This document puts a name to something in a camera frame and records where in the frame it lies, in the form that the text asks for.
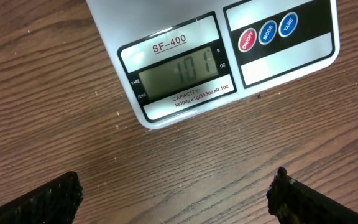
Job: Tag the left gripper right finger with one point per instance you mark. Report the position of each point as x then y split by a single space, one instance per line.
292 202

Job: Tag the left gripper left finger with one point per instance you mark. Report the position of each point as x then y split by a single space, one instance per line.
54 202

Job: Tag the white digital kitchen scale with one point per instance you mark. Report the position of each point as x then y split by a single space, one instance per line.
180 58

